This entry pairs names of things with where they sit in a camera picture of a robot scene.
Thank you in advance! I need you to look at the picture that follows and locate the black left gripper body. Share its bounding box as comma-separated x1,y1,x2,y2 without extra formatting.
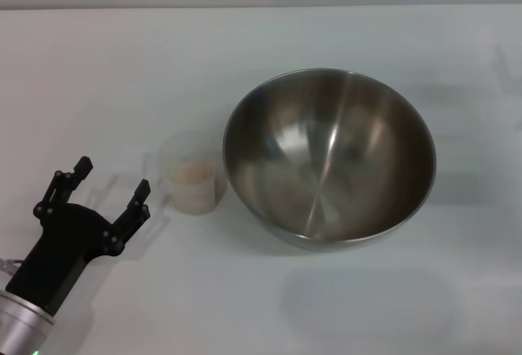
6,203,123,317

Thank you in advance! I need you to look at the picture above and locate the large stainless steel bowl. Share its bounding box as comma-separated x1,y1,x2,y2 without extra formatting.
222,68,437,252

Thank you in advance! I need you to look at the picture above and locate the clear plastic measuring cup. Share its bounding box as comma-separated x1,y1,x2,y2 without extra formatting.
142,132,228,215

